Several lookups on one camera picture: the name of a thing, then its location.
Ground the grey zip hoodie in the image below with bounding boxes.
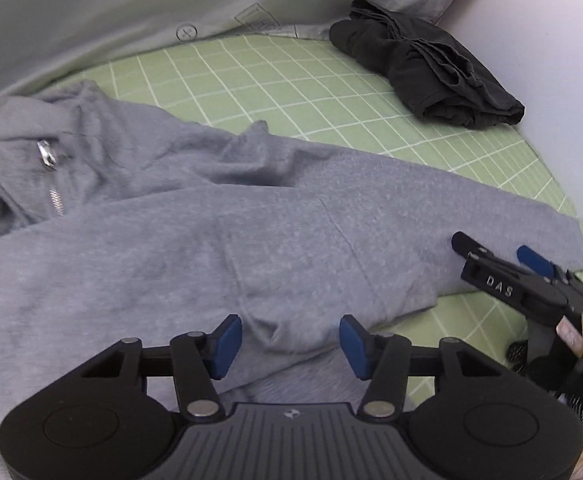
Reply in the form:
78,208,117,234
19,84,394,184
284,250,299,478
0,79,583,480

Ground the black folded garment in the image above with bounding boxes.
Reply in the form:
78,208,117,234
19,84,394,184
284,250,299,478
329,0,525,129

